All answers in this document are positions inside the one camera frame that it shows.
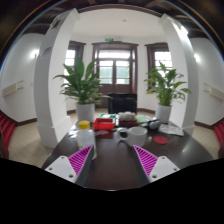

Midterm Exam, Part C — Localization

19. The red plastic box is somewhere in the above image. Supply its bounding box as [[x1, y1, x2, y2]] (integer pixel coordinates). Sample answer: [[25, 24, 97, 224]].
[[92, 117, 116, 131]]

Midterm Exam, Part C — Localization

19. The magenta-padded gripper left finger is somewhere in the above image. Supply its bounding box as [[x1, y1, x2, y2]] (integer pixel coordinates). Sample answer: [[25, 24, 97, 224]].
[[44, 144, 96, 185]]

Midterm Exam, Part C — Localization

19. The white speckled mug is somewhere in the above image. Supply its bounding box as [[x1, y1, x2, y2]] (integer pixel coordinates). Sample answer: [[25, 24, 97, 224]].
[[116, 126, 149, 148]]

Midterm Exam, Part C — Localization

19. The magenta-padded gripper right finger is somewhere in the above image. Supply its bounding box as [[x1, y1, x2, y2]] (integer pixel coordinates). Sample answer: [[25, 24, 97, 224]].
[[132, 144, 181, 184]]

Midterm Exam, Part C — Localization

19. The clear yellow-capped drink bottle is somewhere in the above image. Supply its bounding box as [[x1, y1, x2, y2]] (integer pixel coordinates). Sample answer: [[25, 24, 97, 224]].
[[76, 120, 98, 160]]

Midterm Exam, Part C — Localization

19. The brown tray with white items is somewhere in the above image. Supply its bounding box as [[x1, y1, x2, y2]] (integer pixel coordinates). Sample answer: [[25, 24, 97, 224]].
[[117, 111, 138, 128]]

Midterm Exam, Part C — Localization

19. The white wall-mounted trunking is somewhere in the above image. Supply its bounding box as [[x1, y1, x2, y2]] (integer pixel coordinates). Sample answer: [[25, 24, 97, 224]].
[[203, 82, 224, 101], [1, 79, 25, 98]]

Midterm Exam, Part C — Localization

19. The dark-framed window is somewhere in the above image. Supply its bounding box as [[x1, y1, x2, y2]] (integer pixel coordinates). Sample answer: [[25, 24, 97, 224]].
[[64, 40, 87, 78], [145, 42, 174, 73]]

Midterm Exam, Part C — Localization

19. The dark wooden glazed double door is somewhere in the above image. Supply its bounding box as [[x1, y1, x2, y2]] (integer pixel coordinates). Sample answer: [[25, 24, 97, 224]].
[[91, 41, 139, 95]]

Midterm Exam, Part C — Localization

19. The dark grey rounded object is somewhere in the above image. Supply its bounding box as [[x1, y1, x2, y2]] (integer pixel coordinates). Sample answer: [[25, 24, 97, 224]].
[[148, 119, 162, 130]]

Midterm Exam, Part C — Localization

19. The round patterned sticker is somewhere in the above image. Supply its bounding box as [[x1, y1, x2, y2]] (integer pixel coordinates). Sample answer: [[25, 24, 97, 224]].
[[94, 129, 114, 139]]

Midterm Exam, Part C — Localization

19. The printed magazine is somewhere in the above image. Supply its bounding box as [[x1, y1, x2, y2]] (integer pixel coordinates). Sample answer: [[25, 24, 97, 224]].
[[158, 123, 185, 137]]

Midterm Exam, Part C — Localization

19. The black chair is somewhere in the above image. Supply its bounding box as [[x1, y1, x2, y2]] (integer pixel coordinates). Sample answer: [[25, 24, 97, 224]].
[[107, 92, 138, 115]]

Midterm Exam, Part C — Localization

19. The green flat pouch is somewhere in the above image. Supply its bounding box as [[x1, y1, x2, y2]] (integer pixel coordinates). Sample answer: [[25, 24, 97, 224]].
[[134, 114, 151, 125]]

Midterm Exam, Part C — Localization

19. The flat round red coaster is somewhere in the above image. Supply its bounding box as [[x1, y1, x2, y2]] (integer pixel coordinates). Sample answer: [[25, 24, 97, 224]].
[[153, 135, 169, 146]]

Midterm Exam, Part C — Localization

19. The green flat box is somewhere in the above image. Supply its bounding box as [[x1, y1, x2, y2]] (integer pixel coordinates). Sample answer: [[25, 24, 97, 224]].
[[99, 113, 118, 120]]

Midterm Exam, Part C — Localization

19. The green plant in white pot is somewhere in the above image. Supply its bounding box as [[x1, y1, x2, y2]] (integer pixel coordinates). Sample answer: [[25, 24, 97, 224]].
[[143, 61, 192, 124], [53, 57, 111, 124]]

